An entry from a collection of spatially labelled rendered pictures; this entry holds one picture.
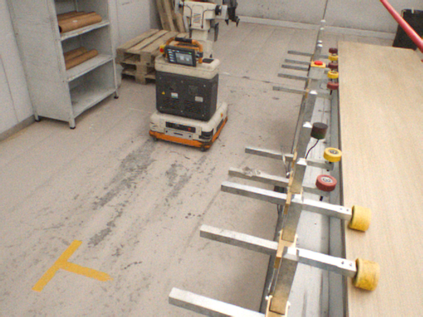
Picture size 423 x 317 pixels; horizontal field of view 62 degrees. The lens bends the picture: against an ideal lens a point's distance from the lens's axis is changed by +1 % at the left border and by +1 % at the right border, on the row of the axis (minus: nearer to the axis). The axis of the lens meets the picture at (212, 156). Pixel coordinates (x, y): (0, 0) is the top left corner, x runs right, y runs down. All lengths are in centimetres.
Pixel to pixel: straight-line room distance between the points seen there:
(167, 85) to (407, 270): 250
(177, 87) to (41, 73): 131
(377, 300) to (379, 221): 36
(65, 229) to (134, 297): 75
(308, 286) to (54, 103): 301
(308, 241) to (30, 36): 296
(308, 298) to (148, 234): 133
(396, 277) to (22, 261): 202
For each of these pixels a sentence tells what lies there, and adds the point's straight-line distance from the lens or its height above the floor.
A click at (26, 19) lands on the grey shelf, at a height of 102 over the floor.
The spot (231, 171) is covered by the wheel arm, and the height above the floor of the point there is 86.
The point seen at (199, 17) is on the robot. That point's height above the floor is 112.
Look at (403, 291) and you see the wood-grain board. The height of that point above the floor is 90.
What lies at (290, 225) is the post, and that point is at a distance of 107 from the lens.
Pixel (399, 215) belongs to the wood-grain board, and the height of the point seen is 90.
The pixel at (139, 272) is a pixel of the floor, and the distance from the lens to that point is 226.
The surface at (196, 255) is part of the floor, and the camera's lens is 233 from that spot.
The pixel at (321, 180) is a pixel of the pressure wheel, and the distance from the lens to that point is 152.
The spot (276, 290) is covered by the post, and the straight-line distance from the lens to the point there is 88.
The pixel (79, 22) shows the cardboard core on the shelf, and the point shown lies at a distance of 381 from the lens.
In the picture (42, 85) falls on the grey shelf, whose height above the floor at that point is 42.
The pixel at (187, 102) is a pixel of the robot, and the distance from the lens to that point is 321.
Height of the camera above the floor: 173
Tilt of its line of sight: 32 degrees down
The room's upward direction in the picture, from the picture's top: 4 degrees clockwise
